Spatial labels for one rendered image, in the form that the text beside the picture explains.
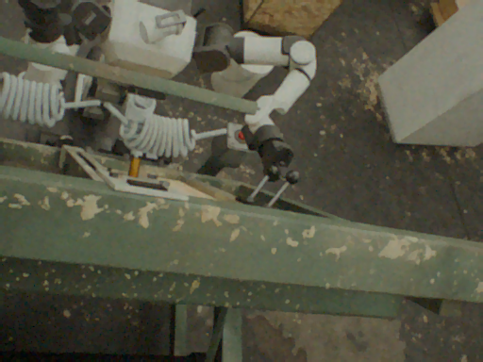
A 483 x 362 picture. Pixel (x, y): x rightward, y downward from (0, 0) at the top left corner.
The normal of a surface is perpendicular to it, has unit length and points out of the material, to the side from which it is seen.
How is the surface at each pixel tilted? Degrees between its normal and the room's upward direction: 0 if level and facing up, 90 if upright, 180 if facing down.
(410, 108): 90
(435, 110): 90
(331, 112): 0
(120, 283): 31
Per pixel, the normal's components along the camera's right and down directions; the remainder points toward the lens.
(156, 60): 0.18, 0.70
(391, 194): 0.44, -0.38
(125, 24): 0.41, 0.01
